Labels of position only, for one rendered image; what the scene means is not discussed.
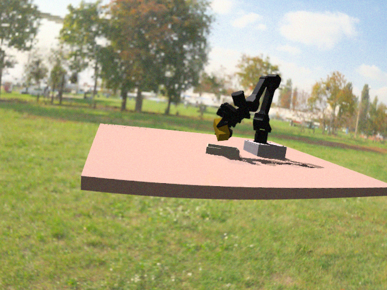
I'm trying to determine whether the yellow square cup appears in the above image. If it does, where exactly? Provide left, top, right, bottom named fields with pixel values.
left=213, top=118, right=230, bottom=141

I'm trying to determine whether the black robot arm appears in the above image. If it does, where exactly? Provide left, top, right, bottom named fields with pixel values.
left=216, top=74, right=281, bottom=144

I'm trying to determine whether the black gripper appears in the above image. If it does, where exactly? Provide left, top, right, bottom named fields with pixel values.
left=217, top=104, right=243, bottom=138

